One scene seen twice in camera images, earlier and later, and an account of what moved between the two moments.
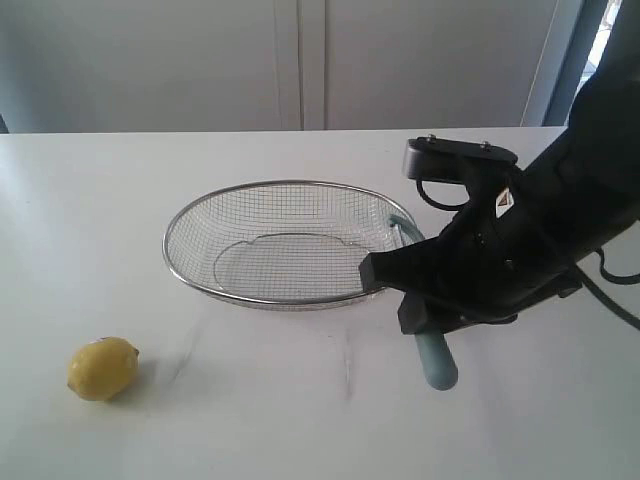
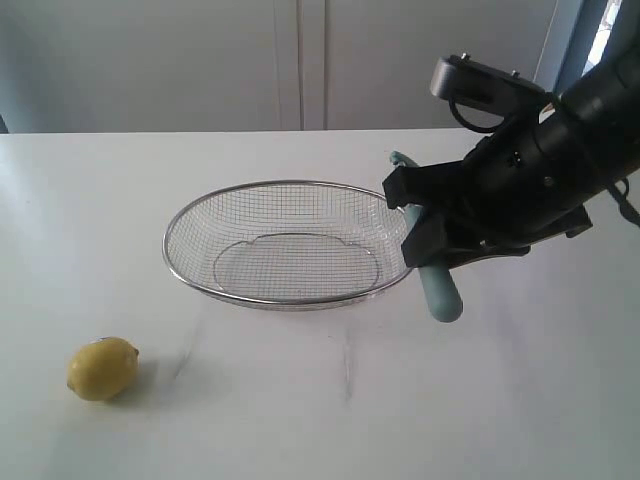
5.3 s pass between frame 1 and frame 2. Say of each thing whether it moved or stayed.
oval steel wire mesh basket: stayed
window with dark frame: stayed
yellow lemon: stayed
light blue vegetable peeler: moved
